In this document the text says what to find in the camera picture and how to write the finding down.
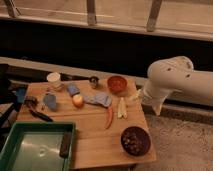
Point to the small metal cup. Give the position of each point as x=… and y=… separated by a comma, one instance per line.
x=94, y=82

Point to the white cup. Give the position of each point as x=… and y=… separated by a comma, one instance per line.
x=54, y=79

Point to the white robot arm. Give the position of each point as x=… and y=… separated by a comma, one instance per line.
x=176, y=74

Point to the peeled banana toy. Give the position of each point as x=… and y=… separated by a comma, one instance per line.
x=122, y=111

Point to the blue plastic toy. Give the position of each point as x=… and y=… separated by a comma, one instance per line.
x=50, y=101

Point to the black handled utensil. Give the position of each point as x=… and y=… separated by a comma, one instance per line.
x=41, y=116

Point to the small blue cloth item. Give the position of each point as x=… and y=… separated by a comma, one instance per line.
x=73, y=89

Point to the dark bowl with food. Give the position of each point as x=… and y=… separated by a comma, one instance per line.
x=135, y=141

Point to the blue towel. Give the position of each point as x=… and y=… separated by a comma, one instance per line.
x=98, y=99

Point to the red bowl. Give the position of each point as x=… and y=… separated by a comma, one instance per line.
x=116, y=84

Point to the wooden table board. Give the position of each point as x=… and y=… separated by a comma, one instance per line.
x=95, y=145

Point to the green plastic tray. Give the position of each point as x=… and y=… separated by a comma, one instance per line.
x=35, y=146

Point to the dark small toy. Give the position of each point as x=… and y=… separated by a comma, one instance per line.
x=31, y=101

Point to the red chili pepper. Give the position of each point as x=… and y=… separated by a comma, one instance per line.
x=109, y=117

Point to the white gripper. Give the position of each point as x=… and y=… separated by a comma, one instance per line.
x=136, y=95

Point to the black tripod stand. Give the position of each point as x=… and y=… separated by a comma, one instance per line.
x=14, y=96

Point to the dark sponge in tray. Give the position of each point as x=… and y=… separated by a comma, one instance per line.
x=65, y=143

